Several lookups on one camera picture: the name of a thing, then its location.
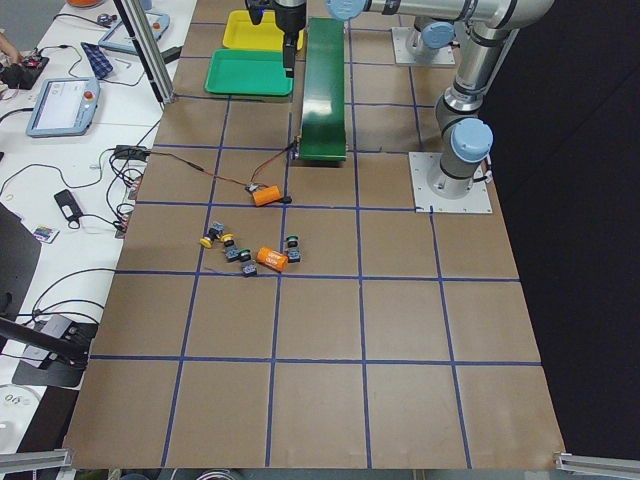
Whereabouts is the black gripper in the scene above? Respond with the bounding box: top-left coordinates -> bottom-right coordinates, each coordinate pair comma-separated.
245,0 -> 306,78

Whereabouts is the plain orange cylinder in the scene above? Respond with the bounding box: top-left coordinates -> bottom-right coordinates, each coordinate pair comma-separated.
252,185 -> 284,207

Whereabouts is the yellow push button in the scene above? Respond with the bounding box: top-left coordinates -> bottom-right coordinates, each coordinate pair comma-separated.
199,221 -> 224,249
219,233 -> 239,262

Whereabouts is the green push button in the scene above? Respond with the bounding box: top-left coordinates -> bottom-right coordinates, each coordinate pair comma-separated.
238,249 -> 257,277
285,235 -> 301,263

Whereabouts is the labelled orange cylinder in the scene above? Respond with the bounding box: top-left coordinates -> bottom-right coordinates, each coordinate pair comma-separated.
256,246 -> 289,272

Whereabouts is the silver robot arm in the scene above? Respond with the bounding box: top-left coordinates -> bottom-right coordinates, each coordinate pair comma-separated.
245,0 -> 455,78
326,1 -> 553,199

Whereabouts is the yellow plastic tray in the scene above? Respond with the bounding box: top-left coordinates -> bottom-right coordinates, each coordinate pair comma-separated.
222,10 -> 284,51

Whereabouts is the green plastic tray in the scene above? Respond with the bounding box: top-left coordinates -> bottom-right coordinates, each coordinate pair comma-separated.
204,49 -> 293,97

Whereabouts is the green conveyor belt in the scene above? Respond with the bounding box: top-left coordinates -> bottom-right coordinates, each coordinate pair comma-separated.
295,17 -> 347,162

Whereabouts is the far teach pendant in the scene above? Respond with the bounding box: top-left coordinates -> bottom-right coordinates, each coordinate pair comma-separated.
97,10 -> 171,56

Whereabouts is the teach pendant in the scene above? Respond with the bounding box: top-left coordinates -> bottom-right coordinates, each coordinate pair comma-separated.
26,77 -> 101,138
97,10 -> 171,56

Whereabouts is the blue plaid cloth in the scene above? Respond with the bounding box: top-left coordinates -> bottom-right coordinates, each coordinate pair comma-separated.
80,42 -> 114,81

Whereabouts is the black power supply box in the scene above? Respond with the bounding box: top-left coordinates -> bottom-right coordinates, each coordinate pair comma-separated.
113,145 -> 150,161

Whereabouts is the near teach pendant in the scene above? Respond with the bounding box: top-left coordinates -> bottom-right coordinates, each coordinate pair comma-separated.
26,77 -> 101,138

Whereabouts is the black power adapter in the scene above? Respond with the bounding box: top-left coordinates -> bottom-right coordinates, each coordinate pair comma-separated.
54,189 -> 84,222

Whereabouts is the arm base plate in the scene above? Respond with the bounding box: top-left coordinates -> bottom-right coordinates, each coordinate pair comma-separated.
408,152 -> 493,214
391,22 -> 455,68

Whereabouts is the red black power cable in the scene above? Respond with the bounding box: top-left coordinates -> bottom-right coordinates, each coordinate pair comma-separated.
144,142 -> 301,205

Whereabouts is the aluminium frame post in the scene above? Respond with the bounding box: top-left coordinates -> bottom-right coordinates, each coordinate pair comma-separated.
114,0 -> 175,105

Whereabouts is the black camera stand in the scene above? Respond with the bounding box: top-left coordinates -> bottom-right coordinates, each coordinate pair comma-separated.
1,207 -> 97,388

